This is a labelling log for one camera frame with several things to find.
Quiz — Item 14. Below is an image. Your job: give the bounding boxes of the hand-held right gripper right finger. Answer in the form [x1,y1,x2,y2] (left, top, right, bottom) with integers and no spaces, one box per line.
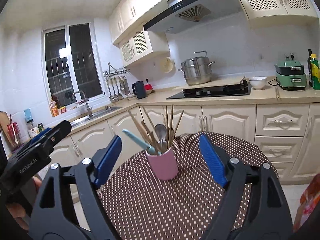
[198,134,293,240]

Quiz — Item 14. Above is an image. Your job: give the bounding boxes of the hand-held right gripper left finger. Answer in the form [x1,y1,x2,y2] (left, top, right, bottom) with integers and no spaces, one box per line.
[29,135,123,240]

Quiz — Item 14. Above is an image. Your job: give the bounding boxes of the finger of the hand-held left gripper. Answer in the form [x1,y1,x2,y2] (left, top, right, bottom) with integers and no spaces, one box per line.
[12,127,52,153]
[7,120,72,159]

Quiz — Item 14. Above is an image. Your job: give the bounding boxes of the light blue kitchen knife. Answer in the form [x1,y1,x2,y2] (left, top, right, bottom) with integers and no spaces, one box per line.
[122,129,162,155]

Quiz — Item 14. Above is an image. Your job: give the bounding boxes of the pink cup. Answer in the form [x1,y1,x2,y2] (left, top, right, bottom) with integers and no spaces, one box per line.
[146,146,179,181]

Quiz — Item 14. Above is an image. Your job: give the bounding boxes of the bunch of wooden chopsticks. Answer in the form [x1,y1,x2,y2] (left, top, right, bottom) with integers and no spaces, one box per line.
[127,104,185,155]

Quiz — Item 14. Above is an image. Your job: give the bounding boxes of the metal spoon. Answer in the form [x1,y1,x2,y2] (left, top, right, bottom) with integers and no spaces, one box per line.
[154,124,167,153]

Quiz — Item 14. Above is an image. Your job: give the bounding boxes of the person's left hand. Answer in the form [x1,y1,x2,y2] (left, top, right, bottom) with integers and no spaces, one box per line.
[7,176,42,230]

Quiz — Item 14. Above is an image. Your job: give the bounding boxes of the white label jar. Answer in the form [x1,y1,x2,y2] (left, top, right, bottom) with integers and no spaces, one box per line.
[27,120,40,138]

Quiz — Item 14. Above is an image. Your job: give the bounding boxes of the orange dish soap bottle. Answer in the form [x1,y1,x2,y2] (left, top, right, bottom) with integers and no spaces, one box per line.
[50,97,60,117]

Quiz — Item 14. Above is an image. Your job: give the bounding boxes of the brown wooden board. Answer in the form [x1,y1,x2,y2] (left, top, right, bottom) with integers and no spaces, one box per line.
[0,111,12,153]

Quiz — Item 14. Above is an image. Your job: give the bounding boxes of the metal sink faucet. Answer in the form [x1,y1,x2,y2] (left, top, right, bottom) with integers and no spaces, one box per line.
[72,90,93,117]

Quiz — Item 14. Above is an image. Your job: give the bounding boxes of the stainless steel sink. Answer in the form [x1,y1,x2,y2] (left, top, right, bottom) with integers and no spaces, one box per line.
[70,106,123,128]

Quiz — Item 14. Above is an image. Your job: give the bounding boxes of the hanging metal kitchen utensil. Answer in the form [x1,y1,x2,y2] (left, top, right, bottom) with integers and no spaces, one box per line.
[111,77,119,102]
[107,77,115,103]
[120,75,129,93]
[115,76,124,100]

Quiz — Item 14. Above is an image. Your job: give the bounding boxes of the brown polka dot tablecloth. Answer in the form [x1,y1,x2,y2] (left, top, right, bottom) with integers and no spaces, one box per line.
[99,131,279,240]

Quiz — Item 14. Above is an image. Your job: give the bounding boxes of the black gas stove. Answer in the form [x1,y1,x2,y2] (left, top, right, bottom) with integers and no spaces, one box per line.
[166,80,252,100]

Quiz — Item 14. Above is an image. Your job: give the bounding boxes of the kitchen window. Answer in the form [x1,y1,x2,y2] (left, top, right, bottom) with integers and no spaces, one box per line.
[41,23,105,105]

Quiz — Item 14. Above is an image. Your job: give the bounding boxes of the black electric kettle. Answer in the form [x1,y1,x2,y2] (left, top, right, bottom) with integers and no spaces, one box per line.
[132,81,147,100]

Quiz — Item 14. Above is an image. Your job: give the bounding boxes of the stainless steel steamer pot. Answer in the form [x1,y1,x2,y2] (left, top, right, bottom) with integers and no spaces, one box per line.
[178,51,215,86]

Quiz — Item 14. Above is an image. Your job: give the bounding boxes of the white bowl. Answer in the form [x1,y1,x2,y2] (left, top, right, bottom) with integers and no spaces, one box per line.
[248,76,267,90]

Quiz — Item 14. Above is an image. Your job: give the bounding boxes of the orange printed bag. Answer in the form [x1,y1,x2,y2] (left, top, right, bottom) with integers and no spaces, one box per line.
[292,173,315,232]

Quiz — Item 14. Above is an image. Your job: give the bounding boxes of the green electric cooker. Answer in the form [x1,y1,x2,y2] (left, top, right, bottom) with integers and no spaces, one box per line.
[274,56,307,91]

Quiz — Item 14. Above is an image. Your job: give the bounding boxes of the small lattice door cabinet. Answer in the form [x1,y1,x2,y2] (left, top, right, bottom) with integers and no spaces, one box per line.
[119,29,171,67]

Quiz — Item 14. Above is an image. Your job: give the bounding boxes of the dark glass bottle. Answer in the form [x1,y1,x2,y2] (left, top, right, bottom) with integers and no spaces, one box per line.
[307,49,316,87]

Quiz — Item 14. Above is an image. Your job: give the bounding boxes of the black range hood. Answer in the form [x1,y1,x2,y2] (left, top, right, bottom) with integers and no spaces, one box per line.
[143,0,247,34]

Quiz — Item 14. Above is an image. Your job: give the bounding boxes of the black wall utensil rack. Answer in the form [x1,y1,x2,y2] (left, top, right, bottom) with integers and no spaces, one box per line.
[103,63,131,78]

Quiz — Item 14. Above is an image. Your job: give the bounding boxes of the cream upper wall cabinets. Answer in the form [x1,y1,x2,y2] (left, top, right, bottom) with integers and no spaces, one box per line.
[109,0,230,44]

